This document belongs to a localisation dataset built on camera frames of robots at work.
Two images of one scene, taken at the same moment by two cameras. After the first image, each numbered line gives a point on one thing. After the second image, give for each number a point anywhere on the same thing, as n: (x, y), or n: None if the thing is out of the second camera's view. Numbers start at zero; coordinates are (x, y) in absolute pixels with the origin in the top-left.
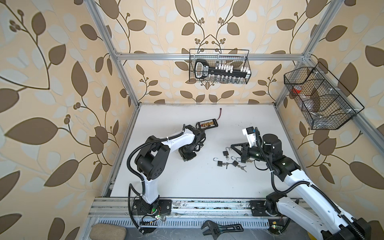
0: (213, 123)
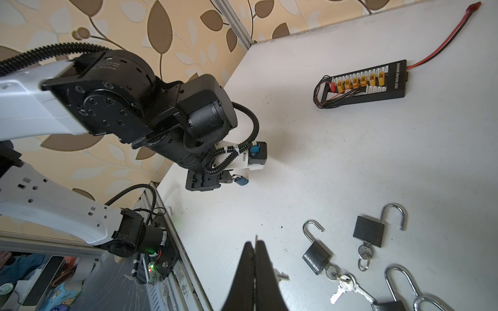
0: (379, 82)
